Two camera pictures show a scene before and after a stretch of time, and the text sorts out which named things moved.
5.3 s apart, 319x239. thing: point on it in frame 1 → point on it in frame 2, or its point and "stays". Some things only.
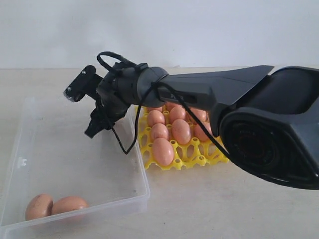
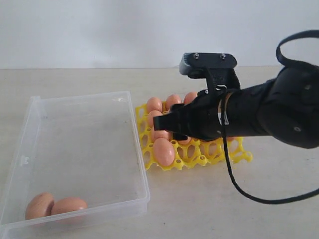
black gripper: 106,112 → 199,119
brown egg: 155,116 stays
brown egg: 39,205 stays
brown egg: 68,203 stays
